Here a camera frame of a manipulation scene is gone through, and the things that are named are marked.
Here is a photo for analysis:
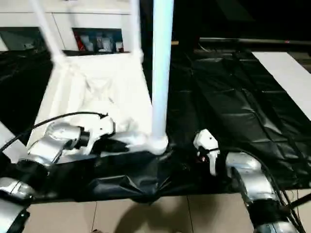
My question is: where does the white plastic table top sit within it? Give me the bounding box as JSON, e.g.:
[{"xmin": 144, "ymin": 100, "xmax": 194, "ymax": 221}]
[{"xmin": 25, "ymin": 52, "xmax": 171, "ymax": 159}]

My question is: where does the white plastic table leg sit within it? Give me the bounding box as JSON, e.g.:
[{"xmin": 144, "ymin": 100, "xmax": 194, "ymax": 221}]
[
  {"xmin": 129, "ymin": 0, "xmax": 144, "ymax": 59},
  {"xmin": 0, "ymin": 119, "xmax": 27, "ymax": 159},
  {"xmin": 149, "ymin": 0, "xmax": 176, "ymax": 153},
  {"xmin": 27, "ymin": 0, "xmax": 67, "ymax": 66}
]

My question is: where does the black glossy mat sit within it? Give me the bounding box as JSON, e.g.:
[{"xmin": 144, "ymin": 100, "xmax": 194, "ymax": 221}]
[{"xmin": 0, "ymin": 42, "xmax": 311, "ymax": 204}]

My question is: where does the black metal stand bar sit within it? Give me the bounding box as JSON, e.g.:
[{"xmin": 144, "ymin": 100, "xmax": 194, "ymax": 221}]
[{"xmin": 288, "ymin": 195, "xmax": 311, "ymax": 207}]

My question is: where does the flat white board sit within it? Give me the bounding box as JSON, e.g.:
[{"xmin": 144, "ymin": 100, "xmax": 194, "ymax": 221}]
[{"xmin": 251, "ymin": 50, "xmax": 311, "ymax": 121}]

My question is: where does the white glass-door cabinet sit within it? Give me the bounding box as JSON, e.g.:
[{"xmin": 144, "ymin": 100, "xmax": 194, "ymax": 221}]
[{"xmin": 0, "ymin": 0, "xmax": 141, "ymax": 53}]

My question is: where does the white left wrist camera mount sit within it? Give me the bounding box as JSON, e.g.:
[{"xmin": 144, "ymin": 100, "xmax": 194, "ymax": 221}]
[{"xmin": 84, "ymin": 116, "xmax": 117, "ymax": 156}]

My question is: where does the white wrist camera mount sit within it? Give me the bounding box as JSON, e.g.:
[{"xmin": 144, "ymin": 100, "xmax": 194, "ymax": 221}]
[
  {"xmin": 84, "ymin": 116, "xmax": 117, "ymax": 156},
  {"xmin": 193, "ymin": 129, "xmax": 221, "ymax": 176}
]

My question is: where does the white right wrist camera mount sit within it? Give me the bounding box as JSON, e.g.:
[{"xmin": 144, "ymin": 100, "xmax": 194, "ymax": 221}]
[{"xmin": 193, "ymin": 129, "xmax": 221, "ymax": 176}]

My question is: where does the black left wrist camera cable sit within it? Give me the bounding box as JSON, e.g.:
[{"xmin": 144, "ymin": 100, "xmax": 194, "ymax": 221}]
[{"xmin": 0, "ymin": 111, "xmax": 109, "ymax": 153}]

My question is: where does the long black metal rail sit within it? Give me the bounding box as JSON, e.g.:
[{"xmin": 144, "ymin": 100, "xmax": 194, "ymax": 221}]
[{"xmin": 199, "ymin": 37, "xmax": 311, "ymax": 46}]

